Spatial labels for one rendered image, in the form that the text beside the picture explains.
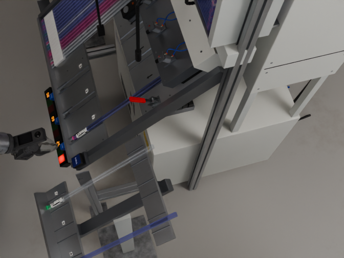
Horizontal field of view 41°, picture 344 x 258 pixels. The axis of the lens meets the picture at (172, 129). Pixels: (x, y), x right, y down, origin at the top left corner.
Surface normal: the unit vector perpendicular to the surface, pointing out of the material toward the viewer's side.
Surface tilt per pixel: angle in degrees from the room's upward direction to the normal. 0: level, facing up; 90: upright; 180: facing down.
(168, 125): 0
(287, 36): 90
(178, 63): 45
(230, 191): 0
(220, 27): 90
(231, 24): 90
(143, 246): 0
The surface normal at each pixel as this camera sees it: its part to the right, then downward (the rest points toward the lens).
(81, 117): -0.63, -0.11
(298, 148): 0.06, -0.38
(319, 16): 0.28, 0.90
